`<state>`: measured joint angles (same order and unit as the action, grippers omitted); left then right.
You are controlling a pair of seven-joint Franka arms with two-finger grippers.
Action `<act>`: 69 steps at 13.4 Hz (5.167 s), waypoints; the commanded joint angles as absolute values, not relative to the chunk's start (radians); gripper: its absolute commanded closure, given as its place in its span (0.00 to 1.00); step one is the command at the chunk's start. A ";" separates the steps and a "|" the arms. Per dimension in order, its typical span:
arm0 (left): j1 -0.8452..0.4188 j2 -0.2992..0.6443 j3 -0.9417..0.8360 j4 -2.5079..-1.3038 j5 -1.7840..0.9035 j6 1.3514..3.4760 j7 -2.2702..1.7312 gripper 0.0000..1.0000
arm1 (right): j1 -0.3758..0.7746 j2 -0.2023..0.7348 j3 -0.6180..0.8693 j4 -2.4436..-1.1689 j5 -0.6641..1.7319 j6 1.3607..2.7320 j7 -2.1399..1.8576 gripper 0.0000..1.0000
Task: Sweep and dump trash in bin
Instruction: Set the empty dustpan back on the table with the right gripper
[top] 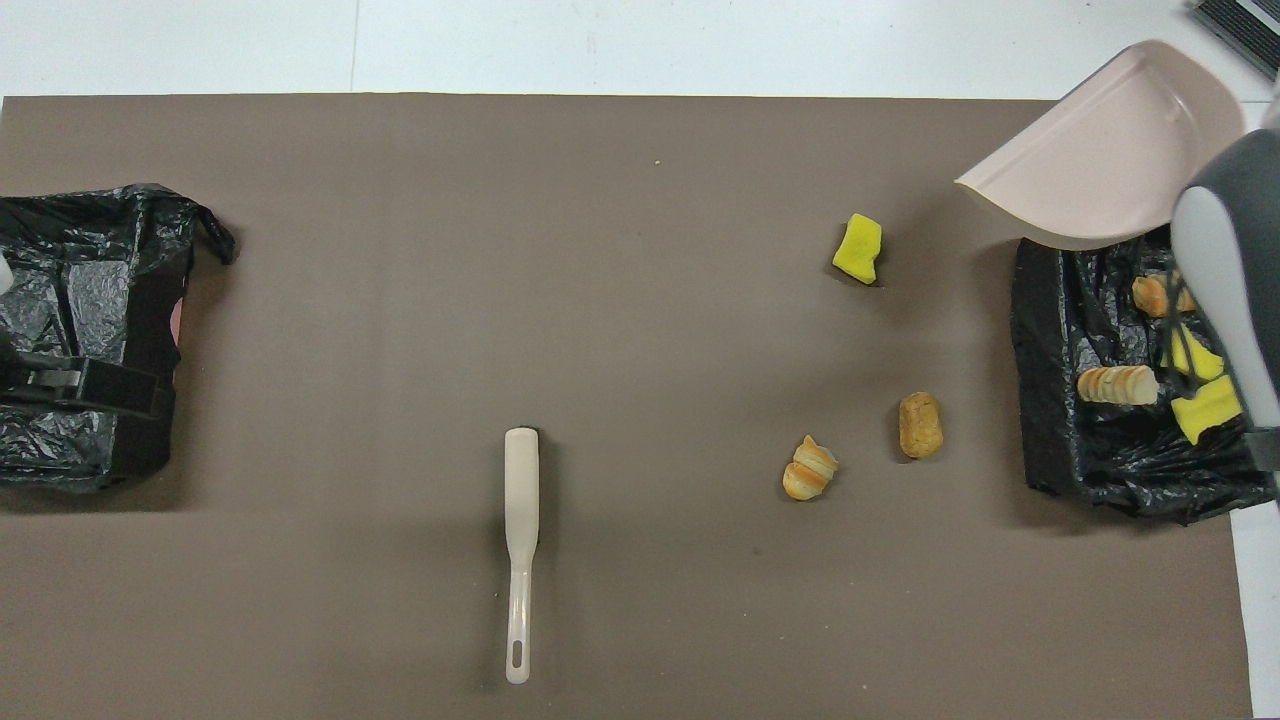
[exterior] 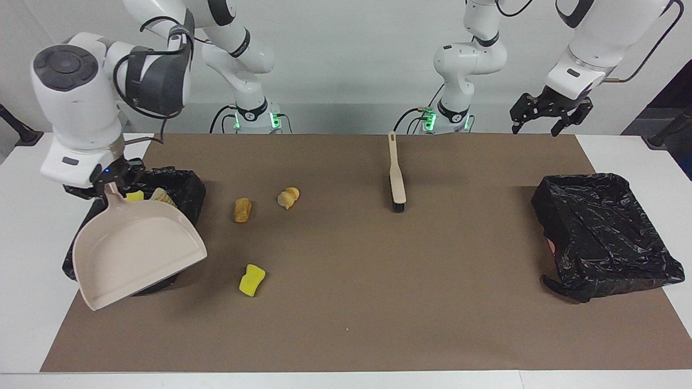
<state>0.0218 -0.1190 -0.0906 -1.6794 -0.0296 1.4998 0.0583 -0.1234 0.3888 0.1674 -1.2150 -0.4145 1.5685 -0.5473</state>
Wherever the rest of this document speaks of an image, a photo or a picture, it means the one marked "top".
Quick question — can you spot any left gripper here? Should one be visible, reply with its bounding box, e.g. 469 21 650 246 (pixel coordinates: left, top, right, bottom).
0 350 168 418

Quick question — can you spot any beige hand brush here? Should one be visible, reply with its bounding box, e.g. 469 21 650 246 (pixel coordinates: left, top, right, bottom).
504 427 542 686

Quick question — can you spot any small striped croissant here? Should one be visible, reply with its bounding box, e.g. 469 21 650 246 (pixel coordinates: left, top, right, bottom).
781 435 840 502

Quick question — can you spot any yellow sponge block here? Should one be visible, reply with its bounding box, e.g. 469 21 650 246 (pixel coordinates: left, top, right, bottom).
832 213 884 286

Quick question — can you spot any brown bread roll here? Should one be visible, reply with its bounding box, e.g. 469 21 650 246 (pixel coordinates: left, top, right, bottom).
897 392 945 461

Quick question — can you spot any pale striped bread piece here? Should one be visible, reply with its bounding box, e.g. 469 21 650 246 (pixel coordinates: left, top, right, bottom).
1078 365 1159 406

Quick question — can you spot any beige plastic dustpan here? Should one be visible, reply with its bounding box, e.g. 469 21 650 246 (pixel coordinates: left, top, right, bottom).
955 40 1248 251

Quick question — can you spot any orange striped croissant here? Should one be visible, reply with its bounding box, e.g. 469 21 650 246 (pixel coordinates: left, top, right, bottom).
1132 274 1197 319

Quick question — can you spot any small yellow sponge piece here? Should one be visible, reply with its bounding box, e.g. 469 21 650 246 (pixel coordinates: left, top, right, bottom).
1162 322 1226 382

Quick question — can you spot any large yellow sponge piece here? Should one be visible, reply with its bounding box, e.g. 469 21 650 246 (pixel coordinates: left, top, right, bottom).
1172 375 1244 446

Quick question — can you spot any black bag lined bin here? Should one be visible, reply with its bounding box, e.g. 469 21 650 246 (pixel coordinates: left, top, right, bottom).
0 183 238 493
1010 225 1280 526

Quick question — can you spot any brown table mat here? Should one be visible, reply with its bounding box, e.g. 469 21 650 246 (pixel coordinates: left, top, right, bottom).
0 93 1256 720

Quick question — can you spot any dark ribbed panel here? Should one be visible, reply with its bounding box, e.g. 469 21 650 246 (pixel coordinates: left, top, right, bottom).
1190 0 1280 81

